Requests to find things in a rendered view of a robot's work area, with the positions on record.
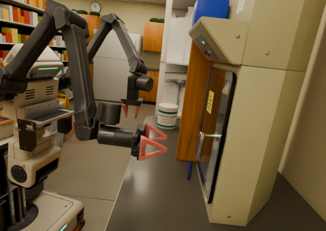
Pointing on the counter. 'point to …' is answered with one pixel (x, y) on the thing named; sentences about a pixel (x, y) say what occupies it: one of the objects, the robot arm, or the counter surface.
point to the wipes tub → (167, 116)
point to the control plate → (205, 47)
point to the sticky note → (210, 101)
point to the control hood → (222, 38)
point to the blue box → (210, 8)
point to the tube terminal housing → (263, 94)
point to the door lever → (203, 142)
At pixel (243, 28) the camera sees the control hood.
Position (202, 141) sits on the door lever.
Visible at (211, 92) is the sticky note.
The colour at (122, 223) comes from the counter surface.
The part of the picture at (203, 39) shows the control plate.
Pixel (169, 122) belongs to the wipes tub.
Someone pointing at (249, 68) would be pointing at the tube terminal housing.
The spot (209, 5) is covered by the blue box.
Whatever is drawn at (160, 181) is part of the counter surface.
